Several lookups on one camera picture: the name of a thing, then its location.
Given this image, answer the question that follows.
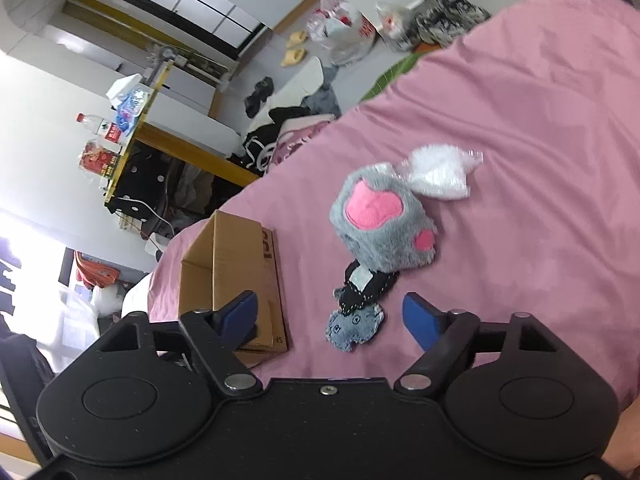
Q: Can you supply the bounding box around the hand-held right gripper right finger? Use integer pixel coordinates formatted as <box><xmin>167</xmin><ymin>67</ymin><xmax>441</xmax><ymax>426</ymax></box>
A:
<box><xmin>394</xmin><ymin>291</ymin><xmax>558</xmax><ymax>397</ymax></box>

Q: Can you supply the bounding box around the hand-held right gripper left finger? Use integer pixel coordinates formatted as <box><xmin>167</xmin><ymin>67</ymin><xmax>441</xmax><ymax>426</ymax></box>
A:
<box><xmin>92</xmin><ymin>290</ymin><xmax>264</xmax><ymax>397</ymax></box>

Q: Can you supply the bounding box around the cardboard box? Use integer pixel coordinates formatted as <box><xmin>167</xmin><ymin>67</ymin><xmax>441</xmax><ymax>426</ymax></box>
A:
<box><xmin>179</xmin><ymin>210</ymin><xmax>289</xmax><ymax>367</ymax></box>

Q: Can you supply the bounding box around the black white-dotted sock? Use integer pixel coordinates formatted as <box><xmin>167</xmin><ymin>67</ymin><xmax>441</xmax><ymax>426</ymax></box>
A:
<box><xmin>332</xmin><ymin>259</ymin><xmax>401</xmax><ymax>314</ymax></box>

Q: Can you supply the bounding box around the grey pink plush paw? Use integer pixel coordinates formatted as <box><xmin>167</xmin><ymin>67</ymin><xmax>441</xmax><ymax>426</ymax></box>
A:
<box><xmin>328</xmin><ymin>162</ymin><xmax>440</xmax><ymax>272</ymax></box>

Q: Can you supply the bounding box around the person's right forearm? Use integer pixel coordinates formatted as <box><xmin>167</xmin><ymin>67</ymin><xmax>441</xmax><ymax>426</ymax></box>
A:
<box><xmin>600</xmin><ymin>400</ymin><xmax>640</xmax><ymax>480</ymax></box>

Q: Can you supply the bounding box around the white pillow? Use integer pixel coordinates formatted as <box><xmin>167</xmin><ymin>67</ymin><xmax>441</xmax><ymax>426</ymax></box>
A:
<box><xmin>121</xmin><ymin>272</ymin><xmax>152</xmax><ymax>319</ymax></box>

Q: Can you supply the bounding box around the orange cloth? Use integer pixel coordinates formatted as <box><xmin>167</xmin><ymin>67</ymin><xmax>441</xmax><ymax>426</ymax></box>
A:
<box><xmin>74</xmin><ymin>249</ymin><xmax>122</xmax><ymax>292</ymax></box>

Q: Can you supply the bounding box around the black polka dot bag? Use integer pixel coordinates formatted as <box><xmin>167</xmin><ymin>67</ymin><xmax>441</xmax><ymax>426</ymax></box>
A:
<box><xmin>107</xmin><ymin>145</ymin><xmax>172</xmax><ymax>222</ymax></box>

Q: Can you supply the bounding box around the yellow table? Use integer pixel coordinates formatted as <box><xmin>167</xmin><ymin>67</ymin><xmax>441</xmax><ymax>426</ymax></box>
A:
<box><xmin>103</xmin><ymin>60</ymin><xmax>262</xmax><ymax>211</ymax></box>

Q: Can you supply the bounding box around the black and white tote bag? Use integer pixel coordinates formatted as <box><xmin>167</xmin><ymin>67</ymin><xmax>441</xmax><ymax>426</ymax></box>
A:
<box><xmin>242</xmin><ymin>105</ymin><xmax>312</xmax><ymax>162</ymax></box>

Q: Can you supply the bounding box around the red snack bag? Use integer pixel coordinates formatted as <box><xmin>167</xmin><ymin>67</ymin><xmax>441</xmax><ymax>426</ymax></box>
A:
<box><xmin>77</xmin><ymin>140</ymin><xmax>124</xmax><ymax>179</ymax></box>

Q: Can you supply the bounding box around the blue white plastic pack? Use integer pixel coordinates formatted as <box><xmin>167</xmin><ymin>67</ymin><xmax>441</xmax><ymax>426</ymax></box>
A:
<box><xmin>112</xmin><ymin>87</ymin><xmax>154</xmax><ymax>134</ymax></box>

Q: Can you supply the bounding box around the pink bed sheet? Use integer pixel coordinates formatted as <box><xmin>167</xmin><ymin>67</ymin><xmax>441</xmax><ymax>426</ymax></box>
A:
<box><xmin>147</xmin><ymin>0</ymin><xmax>640</xmax><ymax>411</ymax></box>

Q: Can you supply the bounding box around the clear water bottle red label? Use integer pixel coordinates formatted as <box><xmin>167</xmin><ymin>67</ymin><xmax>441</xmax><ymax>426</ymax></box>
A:
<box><xmin>76</xmin><ymin>112</ymin><xmax>126</xmax><ymax>142</ymax></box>

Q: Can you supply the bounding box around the green leaf cartoon mat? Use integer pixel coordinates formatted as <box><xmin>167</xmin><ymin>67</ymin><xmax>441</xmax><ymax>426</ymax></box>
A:
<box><xmin>359</xmin><ymin>44</ymin><xmax>442</xmax><ymax>104</ymax></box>

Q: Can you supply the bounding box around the white floor mat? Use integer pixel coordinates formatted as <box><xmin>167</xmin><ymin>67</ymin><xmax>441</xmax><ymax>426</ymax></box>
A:
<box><xmin>299</xmin><ymin>55</ymin><xmax>326</xmax><ymax>97</ymax></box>

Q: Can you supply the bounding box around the white box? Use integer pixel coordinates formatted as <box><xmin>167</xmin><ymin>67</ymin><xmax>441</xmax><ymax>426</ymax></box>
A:
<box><xmin>106</xmin><ymin>74</ymin><xmax>146</xmax><ymax>106</ymax></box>

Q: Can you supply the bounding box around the standing fan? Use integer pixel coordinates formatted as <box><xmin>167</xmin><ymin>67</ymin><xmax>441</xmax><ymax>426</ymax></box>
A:
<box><xmin>144</xmin><ymin>42</ymin><xmax>177</xmax><ymax>82</ymax></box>

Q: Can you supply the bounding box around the clear plastic bag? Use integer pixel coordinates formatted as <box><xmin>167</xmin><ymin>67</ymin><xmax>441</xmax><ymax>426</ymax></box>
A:
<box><xmin>375</xmin><ymin>1</ymin><xmax>419</xmax><ymax>52</ymax></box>

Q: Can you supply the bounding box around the white red plastic bag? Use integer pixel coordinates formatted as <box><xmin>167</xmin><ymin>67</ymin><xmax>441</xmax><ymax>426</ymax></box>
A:
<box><xmin>306</xmin><ymin>0</ymin><xmax>377</xmax><ymax>67</ymax></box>

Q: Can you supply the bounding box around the white cable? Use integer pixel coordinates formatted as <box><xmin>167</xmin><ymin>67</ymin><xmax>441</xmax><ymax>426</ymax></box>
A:
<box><xmin>119</xmin><ymin>199</ymin><xmax>177</xmax><ymax>237</ymax></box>

